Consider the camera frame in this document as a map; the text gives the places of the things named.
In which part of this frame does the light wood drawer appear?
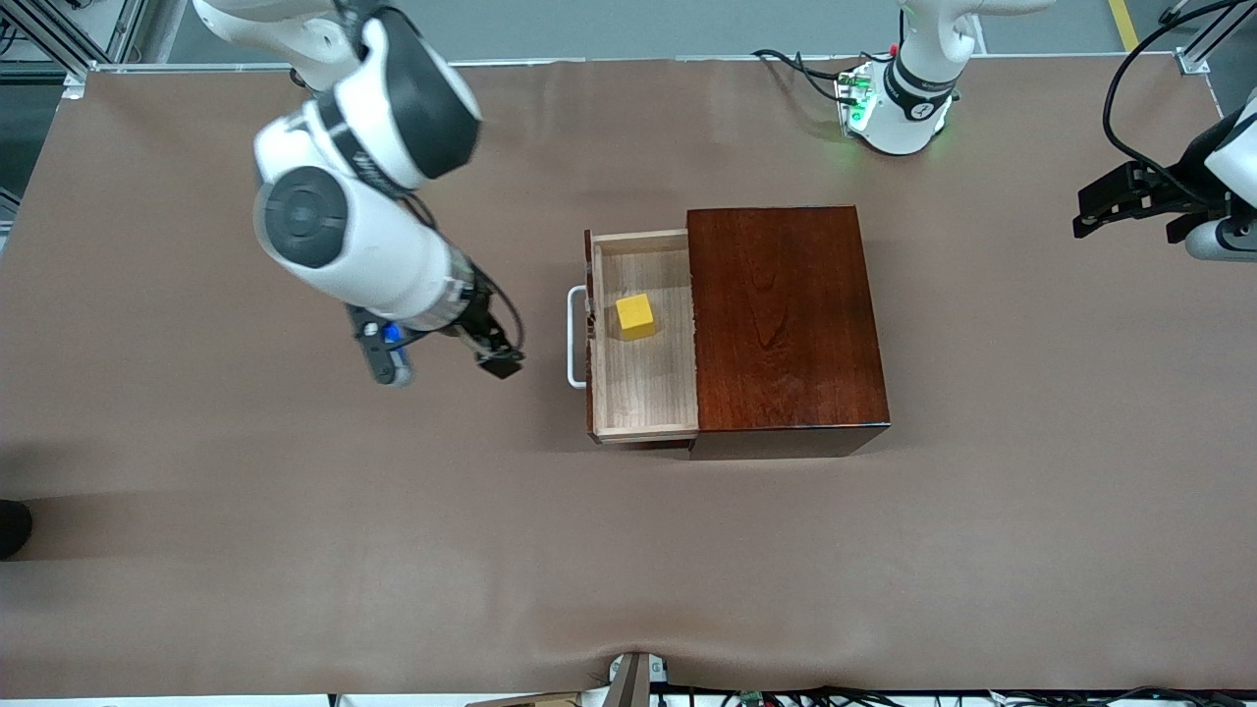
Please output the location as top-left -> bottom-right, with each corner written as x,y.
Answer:
585,228 -> 700,449

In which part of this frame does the white drawer handle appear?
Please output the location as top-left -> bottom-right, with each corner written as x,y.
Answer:
568,285 -> 590,389

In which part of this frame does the black shoe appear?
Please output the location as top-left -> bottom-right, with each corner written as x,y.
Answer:
0,499 -> 34,561

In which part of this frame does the dark brown wooden cabinet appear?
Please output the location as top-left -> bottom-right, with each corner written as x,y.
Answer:
687,204 -> 893,461

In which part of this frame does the yellow block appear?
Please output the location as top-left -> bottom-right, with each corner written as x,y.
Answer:
616,293 -> 657,342

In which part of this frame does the grey metal bracket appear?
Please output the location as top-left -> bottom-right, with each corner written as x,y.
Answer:
601,651 -> 674,707

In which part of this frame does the aluminium frame profile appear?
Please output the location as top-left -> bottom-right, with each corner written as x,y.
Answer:
0,0 -> 148,99
1174,0 -> 1257,75

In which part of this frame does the left arm base cable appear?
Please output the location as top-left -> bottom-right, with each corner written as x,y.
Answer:
751,47 -> 890,107

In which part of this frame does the brown table cover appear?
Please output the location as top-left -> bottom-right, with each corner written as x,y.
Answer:
0,54 -> 1257,700

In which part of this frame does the cardboard piece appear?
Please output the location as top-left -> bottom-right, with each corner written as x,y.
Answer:
466,690 -> 580,707

